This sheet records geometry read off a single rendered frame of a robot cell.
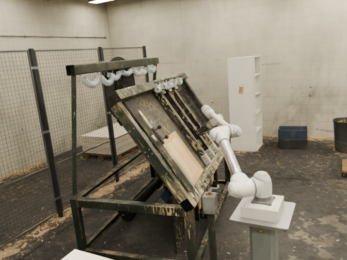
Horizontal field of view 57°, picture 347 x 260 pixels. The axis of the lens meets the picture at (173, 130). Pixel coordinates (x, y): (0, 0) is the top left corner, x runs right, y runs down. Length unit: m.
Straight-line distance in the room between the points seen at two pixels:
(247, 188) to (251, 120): 4.31
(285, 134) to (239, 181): 4.59
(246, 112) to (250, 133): 0.49
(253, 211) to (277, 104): 5.63
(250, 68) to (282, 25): 1.70
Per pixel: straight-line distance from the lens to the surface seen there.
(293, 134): 7.37
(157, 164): 3.01
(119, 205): 3.38
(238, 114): 7.12
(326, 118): 8.30
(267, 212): 2.92
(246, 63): 6.94
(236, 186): 2.85
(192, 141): 3.83
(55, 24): 8.76
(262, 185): 2.93
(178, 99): 4.27
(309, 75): 8.16
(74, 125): 3.36
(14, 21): 8.02
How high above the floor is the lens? 2.20
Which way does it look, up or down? 13 degrees down
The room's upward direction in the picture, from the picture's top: 5 degrees counter-clockwise
